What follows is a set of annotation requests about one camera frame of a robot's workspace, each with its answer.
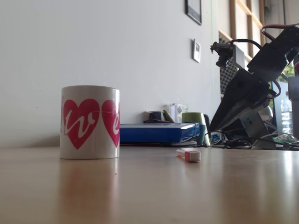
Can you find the red white marker pen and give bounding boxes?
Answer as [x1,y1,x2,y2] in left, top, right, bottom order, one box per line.
[175,148,201,163]

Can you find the white desk lamp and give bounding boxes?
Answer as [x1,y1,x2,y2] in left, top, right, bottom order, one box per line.
[259,106,274,122]

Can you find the black honeycomb panel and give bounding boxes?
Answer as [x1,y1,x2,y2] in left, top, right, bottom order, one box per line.
[219,31,239,94]

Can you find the dark monitor screen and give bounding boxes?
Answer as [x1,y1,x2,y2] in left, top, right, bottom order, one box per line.
[272,93,282,131]

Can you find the green mug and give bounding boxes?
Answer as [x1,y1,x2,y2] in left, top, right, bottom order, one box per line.
[181,112,211,124]

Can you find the clear water bottle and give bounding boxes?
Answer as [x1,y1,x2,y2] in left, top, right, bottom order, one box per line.
[280,98,292,135]

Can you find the clear plastic container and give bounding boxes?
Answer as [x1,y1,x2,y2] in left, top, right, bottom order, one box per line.
[167,103,189,123]

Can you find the small black device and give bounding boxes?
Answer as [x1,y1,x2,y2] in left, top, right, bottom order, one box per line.
[142,111,165,124]

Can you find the blue flat box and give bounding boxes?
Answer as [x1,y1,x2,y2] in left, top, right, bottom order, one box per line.
[119,122,201,144]

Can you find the white mug pink hearts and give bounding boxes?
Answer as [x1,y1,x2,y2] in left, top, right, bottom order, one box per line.
[59,85,121,160]

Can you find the red black servo cable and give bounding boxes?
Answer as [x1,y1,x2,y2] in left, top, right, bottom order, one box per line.
[268,80,281,100]

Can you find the wooden shelf frame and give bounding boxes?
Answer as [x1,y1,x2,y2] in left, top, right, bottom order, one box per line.
[218,0,267,61]

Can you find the black picture frame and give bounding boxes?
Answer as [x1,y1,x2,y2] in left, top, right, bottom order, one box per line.
[185,0,203,26]

